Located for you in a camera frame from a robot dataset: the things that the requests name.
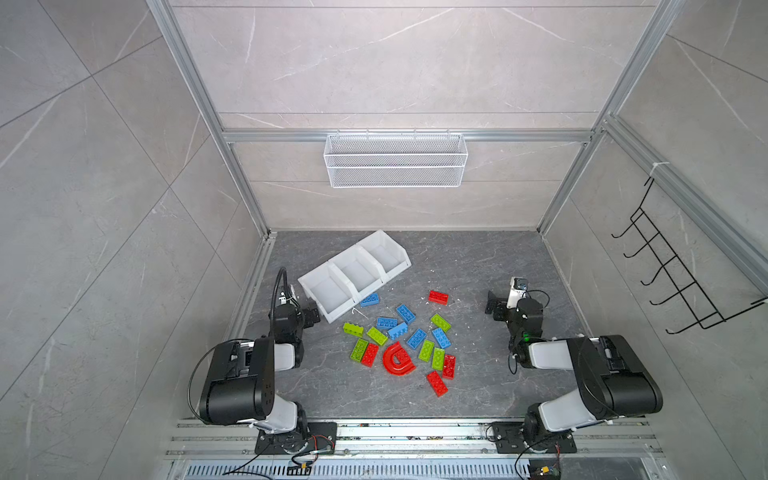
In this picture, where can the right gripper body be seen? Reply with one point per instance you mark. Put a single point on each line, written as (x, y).
(500, 306)

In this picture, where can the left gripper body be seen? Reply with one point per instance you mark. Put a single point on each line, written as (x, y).
(305, 315)

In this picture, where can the white three-compartment bin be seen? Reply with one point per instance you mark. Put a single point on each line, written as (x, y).
(342, 282)

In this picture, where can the blue lego brick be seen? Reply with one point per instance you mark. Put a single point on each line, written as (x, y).
(370, 300)
(441, 338)
(398, 331)
(386, 323)
(406, 314)

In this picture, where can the green lego brick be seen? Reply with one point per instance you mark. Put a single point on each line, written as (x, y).
(377, 336)
(441, 323)
(438, 358)
(359, 350)
(353, 329)

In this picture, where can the red lego brick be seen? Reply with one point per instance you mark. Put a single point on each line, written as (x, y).
(438, 297)
(437, 384)
(449, 367)
(369, 355)

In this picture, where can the red lego brick bottom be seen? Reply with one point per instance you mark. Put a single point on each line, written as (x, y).
(437, 384)

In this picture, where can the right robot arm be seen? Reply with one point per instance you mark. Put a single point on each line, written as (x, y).
(611, 380)

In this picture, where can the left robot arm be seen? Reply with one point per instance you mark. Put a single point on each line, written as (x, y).
(240, 387)

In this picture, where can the green lego brick centre underside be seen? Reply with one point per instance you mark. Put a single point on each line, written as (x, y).
(426, 351)

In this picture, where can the blue lego brick underside up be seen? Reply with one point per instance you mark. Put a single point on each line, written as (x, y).
(416, 339)

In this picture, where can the red arch lego piece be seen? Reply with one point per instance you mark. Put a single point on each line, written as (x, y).
(397, 361)

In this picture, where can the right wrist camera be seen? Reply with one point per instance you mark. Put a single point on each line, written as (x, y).
(518, 289)

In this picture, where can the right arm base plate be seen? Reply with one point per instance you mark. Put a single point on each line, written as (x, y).
(516, 437)

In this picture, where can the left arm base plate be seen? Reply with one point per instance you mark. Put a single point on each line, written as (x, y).
(297, 438)

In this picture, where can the metal front rail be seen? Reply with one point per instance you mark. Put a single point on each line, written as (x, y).
(414, 448)

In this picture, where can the black wire hook rack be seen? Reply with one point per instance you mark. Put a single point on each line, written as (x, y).
(686, 287)

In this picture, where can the white wire mesh basket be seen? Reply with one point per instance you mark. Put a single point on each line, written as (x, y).
(396, 160)

